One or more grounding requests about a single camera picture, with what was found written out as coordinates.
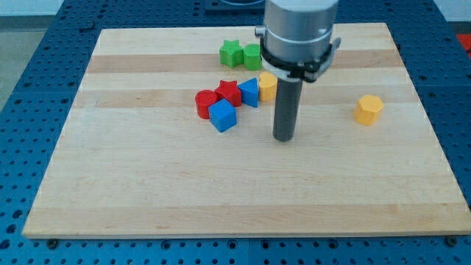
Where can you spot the green cylinder block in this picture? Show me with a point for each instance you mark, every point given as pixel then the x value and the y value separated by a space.
pixel 252 57

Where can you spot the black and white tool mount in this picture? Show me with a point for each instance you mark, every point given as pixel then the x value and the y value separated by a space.
pixel 308 71

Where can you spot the yellow heart block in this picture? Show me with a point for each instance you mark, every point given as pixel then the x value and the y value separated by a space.
pixel 267 86

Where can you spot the green star block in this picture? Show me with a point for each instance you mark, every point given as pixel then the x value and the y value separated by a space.
pixel 231 53

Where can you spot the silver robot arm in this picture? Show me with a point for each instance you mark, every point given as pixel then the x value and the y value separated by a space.
pixel 296 47

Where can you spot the red star block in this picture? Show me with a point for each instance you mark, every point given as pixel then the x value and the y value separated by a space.
pixel 229 90

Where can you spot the yellow hexagon block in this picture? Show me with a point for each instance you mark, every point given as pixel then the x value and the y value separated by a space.
pixel 368 109

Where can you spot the red object at right edge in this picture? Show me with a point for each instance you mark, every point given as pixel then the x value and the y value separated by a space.
pixel 465 41

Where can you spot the red cylinder block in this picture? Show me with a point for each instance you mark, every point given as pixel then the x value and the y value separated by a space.
pixel 204 99

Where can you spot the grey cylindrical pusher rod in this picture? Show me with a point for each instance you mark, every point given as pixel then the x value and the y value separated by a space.
pixel 286 107

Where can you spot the wooden board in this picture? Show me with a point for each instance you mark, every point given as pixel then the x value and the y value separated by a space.
pixel 135 161

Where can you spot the blue triangle block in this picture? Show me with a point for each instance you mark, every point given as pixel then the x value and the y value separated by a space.
pixel 249 92

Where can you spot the blue cube block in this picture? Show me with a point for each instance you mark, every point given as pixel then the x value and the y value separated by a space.
pixel 223 115

